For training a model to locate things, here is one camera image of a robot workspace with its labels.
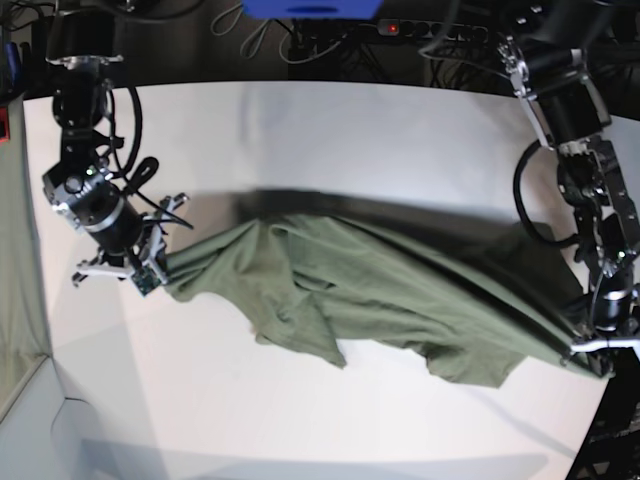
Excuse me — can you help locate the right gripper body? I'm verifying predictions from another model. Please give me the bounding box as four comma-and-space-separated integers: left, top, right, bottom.
71, 193, 189, 287

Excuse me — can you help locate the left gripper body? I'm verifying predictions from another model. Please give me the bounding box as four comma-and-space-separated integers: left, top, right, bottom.
562, 279, 639, 377

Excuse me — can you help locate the green t-shirt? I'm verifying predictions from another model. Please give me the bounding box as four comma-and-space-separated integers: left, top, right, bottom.
166, 214, 613, 388

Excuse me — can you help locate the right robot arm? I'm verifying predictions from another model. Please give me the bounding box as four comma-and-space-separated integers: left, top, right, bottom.
42, 1, 190, 296

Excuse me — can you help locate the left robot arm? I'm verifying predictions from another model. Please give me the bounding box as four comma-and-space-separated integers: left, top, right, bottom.
496, 1, 639, 375

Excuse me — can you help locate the grey cloth at left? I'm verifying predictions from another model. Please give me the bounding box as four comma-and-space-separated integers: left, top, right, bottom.
1, 99, 51, 417

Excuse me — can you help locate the red clamp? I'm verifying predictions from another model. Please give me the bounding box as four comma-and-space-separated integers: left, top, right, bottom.
0, 106, 10, 143

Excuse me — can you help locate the blue box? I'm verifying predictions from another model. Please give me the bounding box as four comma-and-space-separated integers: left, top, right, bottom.
242, 0, 383, 19

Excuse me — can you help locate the black power strip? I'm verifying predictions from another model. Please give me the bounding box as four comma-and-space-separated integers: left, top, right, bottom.
376, 19, 489, 43

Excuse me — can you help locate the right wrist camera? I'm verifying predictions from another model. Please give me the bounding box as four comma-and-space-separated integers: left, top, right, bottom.
131, 267, 161, 297

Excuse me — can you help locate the blue handled tool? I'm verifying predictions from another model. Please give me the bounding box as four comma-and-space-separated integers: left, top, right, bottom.
5, 42, 22, 86

